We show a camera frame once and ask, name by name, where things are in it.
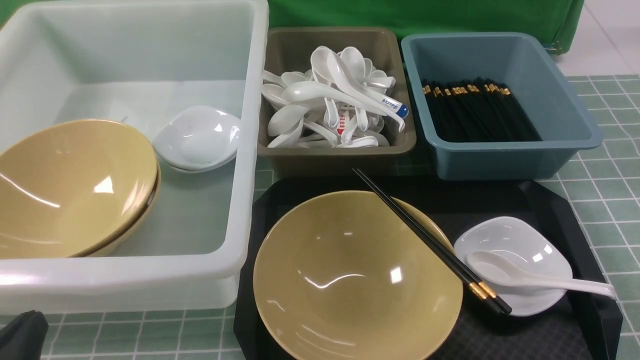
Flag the yellow noodle bowl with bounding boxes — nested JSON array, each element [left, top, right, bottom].
[[253, 190, 463, 360]]

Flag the green checkered tablecloth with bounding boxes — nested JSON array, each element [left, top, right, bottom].
[[41, 73, 640, 360]]

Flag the green cloth backdrop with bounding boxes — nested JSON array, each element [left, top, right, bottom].
[[0, 0, 585, 55]]

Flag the pile of black chopsticks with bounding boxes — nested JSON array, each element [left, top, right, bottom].
[[421, 77, 542, 143]]

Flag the stacked white dishes in tub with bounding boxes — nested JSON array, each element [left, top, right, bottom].
[[151, 105, 242, 174]]

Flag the black serving tray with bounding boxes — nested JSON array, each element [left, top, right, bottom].
[[233, 175, 623, 360]]

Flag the white spoon with red label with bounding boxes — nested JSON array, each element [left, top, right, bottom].
[[336, 110, 351, 136]]

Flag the stacked yellow bowls in tub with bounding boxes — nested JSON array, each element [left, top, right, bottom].
[[0, 120, 162, 260]]

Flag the white spoon pile in bin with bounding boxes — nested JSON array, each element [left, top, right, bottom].
[[262, 46, 398, 149]]

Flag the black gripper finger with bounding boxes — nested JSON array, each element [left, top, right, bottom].
[[0, 310, 50, 360]]

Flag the white spoon with blue label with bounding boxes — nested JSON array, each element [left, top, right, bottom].
[[326, 50, 409, 132]]

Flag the large white plastic tub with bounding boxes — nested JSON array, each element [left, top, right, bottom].
[[1, 0, 269, 315]]

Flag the blue chopstick bin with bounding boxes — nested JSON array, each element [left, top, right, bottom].
[[401, 32, 604, 181]]

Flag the white sauce dish on tray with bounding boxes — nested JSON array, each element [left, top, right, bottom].
[[454, 216, 574, 317]]

